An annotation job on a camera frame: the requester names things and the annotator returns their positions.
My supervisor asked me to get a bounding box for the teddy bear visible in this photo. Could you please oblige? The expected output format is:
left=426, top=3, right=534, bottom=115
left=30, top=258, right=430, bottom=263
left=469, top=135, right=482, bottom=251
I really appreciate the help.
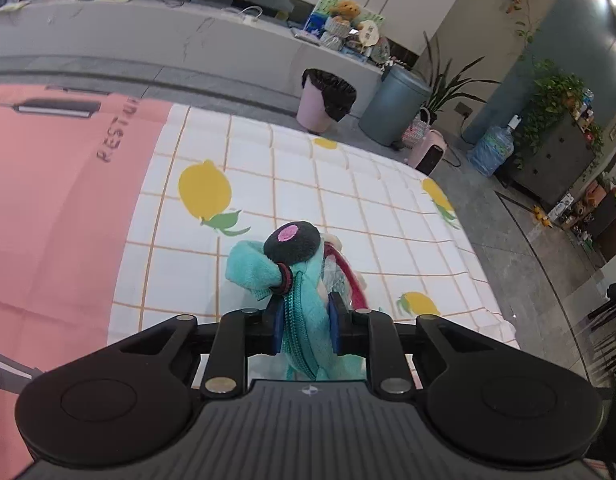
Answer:
left=329, top=0, right=361, bottom=24

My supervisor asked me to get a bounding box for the grey drawer cabinet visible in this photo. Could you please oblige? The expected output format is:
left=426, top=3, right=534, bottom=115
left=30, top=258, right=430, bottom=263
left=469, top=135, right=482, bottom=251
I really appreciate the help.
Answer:
left=494, top=114, right=594, bottom=207

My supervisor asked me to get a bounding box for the teal plush mirror bag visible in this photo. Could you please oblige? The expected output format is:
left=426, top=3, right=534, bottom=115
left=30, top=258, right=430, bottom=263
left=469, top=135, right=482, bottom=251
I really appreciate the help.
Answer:
left=225, top=221, right=369, bottom=380

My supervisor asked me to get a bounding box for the pink space heater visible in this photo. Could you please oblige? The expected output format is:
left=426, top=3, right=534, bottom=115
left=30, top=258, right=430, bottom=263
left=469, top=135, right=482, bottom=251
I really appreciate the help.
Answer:
left=402, top=107, right=447, bottom=176

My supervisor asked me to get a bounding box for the trailing pothos plant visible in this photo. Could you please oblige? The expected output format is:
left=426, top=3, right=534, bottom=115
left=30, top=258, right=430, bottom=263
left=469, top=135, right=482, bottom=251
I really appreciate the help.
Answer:
left=484, top=0, right=616, bottom=170

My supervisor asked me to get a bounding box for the checked lemon tablecloth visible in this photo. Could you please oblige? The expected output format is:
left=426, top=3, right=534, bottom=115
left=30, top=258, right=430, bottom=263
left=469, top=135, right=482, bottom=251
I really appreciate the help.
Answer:
left=108, top=104, right=515, bottom=344

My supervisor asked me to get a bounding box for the tall green floor plant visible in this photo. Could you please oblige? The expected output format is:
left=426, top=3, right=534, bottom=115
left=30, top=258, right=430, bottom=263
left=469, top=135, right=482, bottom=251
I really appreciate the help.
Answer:
left=423, top=34, right=500, bottom=122

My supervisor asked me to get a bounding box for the grey metal trash can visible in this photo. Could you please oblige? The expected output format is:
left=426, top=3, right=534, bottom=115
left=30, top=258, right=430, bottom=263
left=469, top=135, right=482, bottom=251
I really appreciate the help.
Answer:
left=359, top=65, right=431, bottom=146

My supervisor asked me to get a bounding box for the marble TV console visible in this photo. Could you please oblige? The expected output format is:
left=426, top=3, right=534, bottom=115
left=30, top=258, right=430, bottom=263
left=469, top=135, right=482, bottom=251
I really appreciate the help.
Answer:
left=0, top=0, right=381, bottom=114

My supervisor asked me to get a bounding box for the blue water jug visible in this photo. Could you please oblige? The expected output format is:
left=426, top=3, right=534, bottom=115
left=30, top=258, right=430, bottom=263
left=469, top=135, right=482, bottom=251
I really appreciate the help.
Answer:
left=468, top=115, right=521, bottom=178

